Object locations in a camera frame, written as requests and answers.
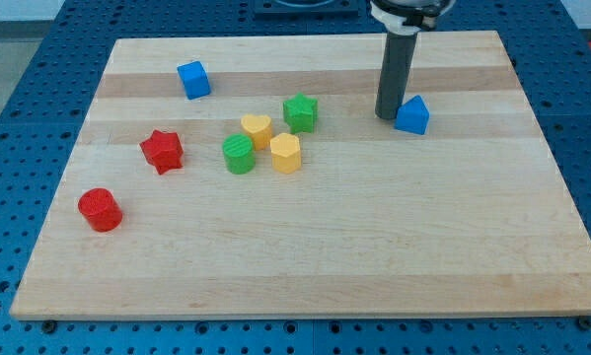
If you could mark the yellow heart block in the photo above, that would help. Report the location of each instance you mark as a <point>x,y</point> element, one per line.
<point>258,128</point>

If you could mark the yellow hexagon block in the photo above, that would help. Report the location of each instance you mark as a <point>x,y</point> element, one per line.
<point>285,151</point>

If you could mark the wooden board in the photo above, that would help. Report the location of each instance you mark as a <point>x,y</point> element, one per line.
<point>470,220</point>

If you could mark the green cylinder block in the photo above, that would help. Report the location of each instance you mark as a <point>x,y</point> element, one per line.
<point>238,152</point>

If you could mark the blue triangle block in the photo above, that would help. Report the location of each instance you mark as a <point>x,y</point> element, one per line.
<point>413,116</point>

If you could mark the green star block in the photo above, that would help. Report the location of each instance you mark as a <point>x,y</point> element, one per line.
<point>300,113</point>

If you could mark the blue cube block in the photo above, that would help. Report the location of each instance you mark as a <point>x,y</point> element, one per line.
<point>194,79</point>

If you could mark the red star block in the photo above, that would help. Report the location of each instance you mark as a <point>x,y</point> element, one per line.
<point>163,150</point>

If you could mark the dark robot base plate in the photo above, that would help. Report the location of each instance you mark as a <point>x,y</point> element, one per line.
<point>273,9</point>

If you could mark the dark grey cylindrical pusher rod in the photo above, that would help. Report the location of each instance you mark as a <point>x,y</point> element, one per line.
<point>394,74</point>

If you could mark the red cylinder block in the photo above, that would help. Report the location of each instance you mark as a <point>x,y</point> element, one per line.
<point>100,209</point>

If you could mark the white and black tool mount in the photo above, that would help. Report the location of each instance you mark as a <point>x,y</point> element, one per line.
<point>407,17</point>

